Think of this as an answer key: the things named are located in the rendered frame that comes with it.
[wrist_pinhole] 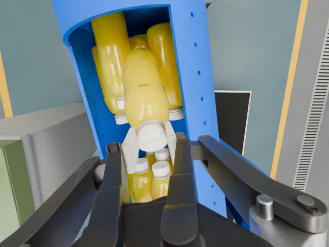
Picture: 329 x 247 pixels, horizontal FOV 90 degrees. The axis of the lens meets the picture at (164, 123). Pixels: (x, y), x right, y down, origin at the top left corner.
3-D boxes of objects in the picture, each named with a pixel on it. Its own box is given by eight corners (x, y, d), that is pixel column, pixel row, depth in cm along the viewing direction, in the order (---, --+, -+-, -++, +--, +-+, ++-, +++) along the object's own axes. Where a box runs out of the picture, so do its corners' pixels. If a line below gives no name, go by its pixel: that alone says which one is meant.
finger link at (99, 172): (124, 177, 14) (88, 185, 14) (130, 153, 19) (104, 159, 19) (120, 161, 14) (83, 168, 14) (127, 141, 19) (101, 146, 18)
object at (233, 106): (180, 229, 181) (182, 241, 166) (186, 89, 147) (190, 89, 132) (225, 226, 185) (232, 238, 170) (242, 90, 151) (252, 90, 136)
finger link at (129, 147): (135, 173, 16) (128, 175, 16) (139, 147, 23) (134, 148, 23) (129, 144, 15) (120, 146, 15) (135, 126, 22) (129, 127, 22)
